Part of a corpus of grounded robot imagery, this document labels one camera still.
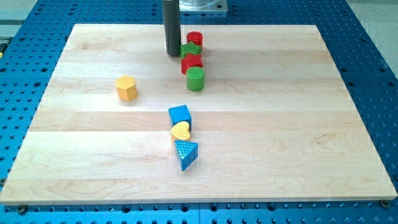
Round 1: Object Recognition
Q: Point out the red cylinder block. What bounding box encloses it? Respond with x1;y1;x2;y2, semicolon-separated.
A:
186;31;203;48

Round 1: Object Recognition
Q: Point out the blue cube block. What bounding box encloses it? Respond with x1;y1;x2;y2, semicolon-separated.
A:
168;105;192;129

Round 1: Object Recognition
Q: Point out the yellow heart block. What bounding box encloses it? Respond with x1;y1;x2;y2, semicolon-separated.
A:
170;121;191;143

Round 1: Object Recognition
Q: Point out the green cylinder block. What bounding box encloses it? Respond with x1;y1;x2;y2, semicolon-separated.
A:
186;67;205;91

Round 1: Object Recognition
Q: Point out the blue triangle block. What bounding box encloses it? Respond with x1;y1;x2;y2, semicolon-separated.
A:
174;140;198;171

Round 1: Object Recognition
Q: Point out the red star-shaped block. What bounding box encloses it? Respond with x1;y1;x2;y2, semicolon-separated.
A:
181;53;203;75

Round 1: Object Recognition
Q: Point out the green star block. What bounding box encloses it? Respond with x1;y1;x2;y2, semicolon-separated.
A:
180;42;201;59

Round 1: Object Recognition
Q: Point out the light wooden board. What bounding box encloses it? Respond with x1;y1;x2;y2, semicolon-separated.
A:
1;24;397;205

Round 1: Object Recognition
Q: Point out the yellow hexagon block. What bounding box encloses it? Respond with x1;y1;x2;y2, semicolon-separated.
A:
116;75;138;101

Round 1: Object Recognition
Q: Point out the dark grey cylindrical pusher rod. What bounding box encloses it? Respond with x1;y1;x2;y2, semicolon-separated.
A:
162;0;181;57

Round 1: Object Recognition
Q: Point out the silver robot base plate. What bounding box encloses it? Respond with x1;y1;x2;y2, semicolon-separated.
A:
179;0;228;15

